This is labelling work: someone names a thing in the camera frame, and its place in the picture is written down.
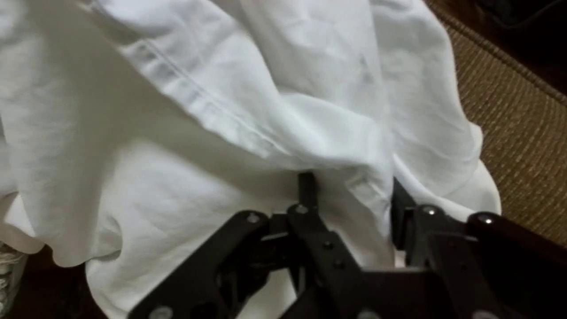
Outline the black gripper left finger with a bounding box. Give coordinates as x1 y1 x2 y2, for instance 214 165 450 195
125 170 370 319

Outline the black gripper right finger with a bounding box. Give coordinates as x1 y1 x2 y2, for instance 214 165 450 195
388 175 567 319

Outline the white cloth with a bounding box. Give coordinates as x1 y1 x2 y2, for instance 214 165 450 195
0 0 503 319

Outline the wavy patterned pillow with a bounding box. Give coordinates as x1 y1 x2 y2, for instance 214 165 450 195
0 243 30 317

